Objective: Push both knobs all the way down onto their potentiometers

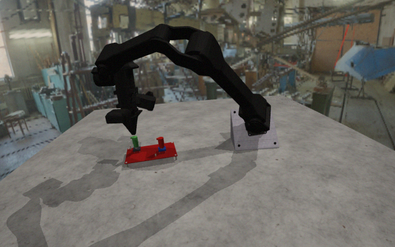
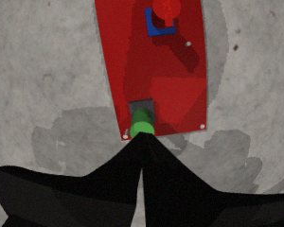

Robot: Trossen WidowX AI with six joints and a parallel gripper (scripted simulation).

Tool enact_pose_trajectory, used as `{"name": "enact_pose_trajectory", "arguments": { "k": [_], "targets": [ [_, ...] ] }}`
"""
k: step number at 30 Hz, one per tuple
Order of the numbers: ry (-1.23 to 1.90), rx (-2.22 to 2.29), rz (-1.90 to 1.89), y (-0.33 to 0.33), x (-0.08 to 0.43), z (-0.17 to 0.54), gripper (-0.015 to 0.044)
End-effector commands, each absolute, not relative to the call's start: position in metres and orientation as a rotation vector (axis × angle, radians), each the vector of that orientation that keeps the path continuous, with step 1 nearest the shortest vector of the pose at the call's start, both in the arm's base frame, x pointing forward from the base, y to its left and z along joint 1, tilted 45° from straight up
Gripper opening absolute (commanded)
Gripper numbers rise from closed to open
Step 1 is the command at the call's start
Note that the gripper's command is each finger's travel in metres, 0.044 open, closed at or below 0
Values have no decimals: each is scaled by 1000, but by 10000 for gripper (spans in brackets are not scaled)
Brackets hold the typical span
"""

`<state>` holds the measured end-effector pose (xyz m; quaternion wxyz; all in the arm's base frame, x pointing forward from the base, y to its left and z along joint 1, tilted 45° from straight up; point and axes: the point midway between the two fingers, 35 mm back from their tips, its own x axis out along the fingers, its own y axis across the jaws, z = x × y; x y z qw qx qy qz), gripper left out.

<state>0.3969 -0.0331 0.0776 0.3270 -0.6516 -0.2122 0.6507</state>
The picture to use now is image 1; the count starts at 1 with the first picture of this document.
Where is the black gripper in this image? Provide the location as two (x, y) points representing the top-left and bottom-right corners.
(105, 85), (142, 135)

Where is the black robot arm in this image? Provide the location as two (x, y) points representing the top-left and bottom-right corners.
(91, 24), (271, 136)

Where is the red circuit board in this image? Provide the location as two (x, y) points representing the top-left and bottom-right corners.
(124, 135), (177, 168)

